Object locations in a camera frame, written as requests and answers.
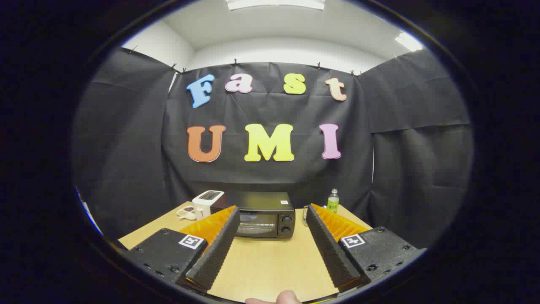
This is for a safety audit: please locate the white pop-up toaster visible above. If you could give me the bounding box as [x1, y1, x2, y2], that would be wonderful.
[192, 190, 225, 220]

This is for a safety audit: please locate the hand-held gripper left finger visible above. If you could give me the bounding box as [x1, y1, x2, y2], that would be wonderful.
[120, 205, 241, 293]

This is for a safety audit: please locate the small ceiling light panel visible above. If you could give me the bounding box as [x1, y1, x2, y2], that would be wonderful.
[394, 33, 424, 52]

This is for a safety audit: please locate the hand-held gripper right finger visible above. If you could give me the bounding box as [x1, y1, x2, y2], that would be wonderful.
[305, 204, 427, 294]

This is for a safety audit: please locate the long ceiling light panel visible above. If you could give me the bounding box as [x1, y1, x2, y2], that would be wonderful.
[226, 0, 326, 11]

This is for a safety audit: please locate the black toaster oven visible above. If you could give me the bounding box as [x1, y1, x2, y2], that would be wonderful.
[210, 191, 296, 240]

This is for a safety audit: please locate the green label drink bottle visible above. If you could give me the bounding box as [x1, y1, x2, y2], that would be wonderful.
[327, 188, 340, 214]

